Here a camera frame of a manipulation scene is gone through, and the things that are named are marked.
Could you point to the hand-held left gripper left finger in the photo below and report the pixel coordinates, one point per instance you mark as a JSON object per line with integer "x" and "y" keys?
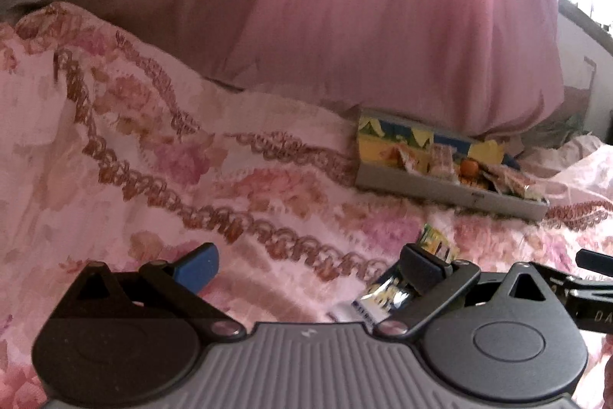
{"x": 198, "y": 269}

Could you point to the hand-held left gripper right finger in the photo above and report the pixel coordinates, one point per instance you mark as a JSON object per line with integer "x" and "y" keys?
{"x": 419, "y": 267}

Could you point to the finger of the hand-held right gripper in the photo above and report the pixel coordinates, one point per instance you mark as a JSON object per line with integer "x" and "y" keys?
{"x": 596, "y": 261}

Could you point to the yellow green snack packet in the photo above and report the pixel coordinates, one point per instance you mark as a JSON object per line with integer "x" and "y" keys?
{"x": 383, "y": 296}

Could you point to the grey box with cartoon lining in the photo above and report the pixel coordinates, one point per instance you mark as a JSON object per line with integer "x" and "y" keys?
{"x": 431, "y": 193}

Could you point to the puffed rice cake packet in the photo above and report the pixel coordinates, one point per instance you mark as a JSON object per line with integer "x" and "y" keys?
{"x": 441, "y": 161}

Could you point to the orange sausage packet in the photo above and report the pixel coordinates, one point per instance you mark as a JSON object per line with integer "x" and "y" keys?
{"x": 403, "y": 158}
{"x": 510, "y": 184}

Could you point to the mandarin orange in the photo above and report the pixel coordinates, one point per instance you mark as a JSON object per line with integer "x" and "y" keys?
{"x": 469, "y": 168}

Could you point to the floral pink bed sheet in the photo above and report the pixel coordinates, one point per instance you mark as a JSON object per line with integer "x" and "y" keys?
{"x": 143, "y": 174}

